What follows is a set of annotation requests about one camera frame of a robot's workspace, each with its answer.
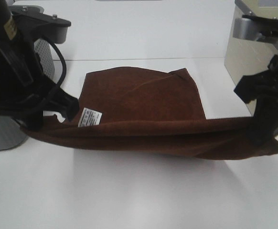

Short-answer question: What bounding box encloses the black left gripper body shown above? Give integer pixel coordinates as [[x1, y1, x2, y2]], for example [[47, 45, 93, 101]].
[[0, 14, 67, 119]]

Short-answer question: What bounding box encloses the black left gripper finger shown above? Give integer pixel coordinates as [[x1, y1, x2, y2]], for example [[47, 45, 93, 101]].
[[55, 89, 79, 122], [17, 107, 43, 131]]

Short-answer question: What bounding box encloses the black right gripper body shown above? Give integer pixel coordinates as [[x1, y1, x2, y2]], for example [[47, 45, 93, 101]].
[[234, 55, 278, 126]]

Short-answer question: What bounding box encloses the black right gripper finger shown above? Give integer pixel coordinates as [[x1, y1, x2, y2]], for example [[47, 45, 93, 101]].
[[248, 97, 278, 146]]

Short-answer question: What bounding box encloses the brown towel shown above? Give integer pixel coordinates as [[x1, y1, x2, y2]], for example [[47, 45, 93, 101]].
[[23, 67, 278, 160]]

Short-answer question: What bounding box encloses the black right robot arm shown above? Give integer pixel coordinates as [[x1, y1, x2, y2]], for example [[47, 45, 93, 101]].
[[233, 17, 278, 146]]

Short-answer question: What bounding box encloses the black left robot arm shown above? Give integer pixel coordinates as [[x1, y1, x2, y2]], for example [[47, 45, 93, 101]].
[[0, 0, 79, 130]]

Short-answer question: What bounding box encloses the grey perforated plastic basket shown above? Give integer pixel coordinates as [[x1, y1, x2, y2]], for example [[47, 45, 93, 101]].
[[0, 39, 55, 150]]

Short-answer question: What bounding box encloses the beige plastic bin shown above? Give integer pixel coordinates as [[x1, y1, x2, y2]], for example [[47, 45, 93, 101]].
[[224, 0, 278, 117]]

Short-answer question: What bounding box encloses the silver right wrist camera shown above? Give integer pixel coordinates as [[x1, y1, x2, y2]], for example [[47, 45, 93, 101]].
[[233, 14, 278, 46]]

